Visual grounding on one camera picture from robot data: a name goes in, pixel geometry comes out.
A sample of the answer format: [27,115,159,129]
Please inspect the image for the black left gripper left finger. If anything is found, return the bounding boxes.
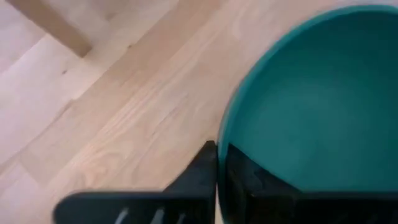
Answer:
[163,140,218,200]

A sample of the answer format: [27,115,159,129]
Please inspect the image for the teal bowl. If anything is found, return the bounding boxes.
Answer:
[216,4,398,224]

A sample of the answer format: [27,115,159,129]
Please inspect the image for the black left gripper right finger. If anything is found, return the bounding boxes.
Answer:
[225,143,301,224]

